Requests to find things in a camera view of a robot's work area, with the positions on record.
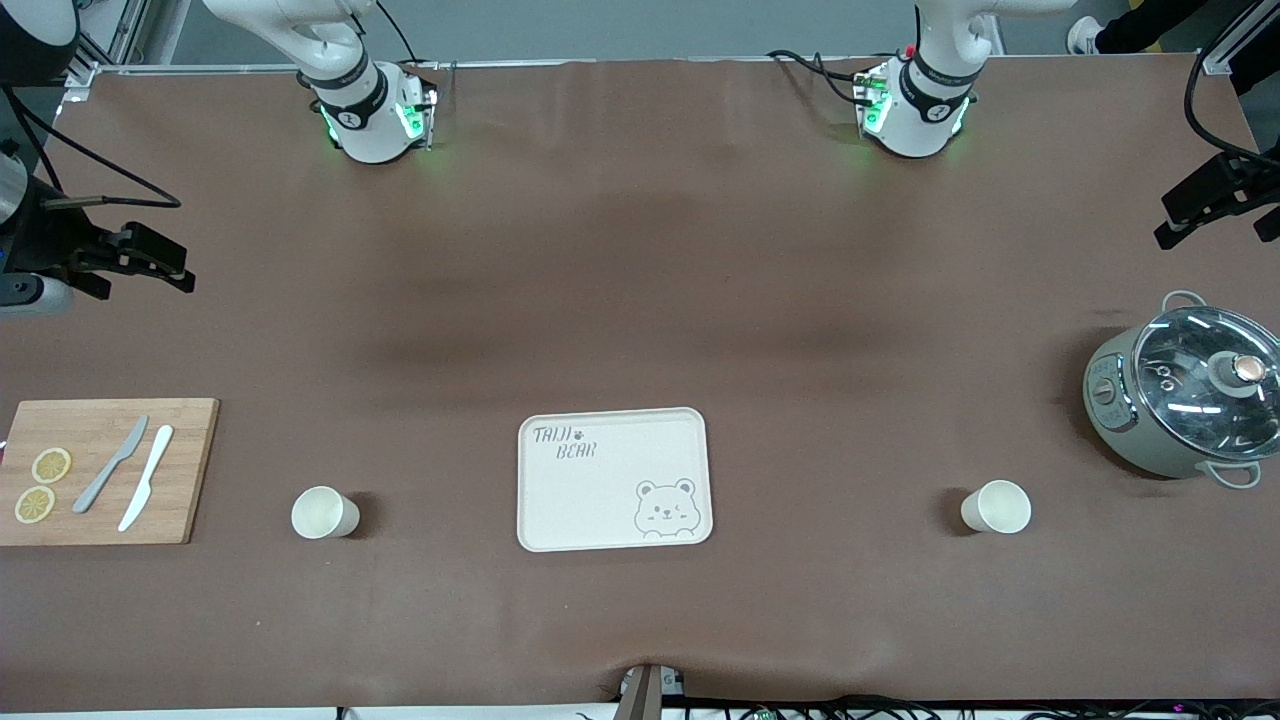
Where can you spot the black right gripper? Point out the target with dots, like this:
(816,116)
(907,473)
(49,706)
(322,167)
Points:
(48,243)

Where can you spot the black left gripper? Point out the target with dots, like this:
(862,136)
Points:
(1243,182)

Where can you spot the white IKEA cup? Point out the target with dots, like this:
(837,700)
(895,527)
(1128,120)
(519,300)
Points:
(998,506)
(322,512)

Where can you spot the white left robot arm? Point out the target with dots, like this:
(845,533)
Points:
(915,125)

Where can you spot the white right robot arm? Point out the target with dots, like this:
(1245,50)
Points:
(370,130)

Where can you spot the beige bear print tray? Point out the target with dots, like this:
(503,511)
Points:
(600,500)

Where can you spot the glass pot lid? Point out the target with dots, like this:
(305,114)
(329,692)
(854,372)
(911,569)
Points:
(1190,380)

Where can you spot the grey plastic knife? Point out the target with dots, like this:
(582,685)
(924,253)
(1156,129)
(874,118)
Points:
(108,468)

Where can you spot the black trouser leg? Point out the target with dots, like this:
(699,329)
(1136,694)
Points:
(1150,25)

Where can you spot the white plastic knife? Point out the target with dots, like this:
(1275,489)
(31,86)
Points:
(148,475)

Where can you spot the lemon slice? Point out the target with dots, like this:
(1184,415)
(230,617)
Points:
(35,504)
(51,465)

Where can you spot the wooden cutting board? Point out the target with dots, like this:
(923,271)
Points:
(190,470)

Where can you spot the white shoe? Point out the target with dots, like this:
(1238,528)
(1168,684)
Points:
(1083,35)

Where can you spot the grey-green electric pot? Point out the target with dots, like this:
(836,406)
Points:
(1115,410)

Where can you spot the brown table cover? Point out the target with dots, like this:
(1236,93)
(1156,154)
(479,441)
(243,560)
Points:
(640,270)

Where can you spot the metal table edge strip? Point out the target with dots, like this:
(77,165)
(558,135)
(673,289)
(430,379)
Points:
(600,63)

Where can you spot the aluminium frame profile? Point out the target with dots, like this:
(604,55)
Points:
(1235,45)
(130,30)

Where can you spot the camera mount post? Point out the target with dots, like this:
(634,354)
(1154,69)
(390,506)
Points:
(642,695)

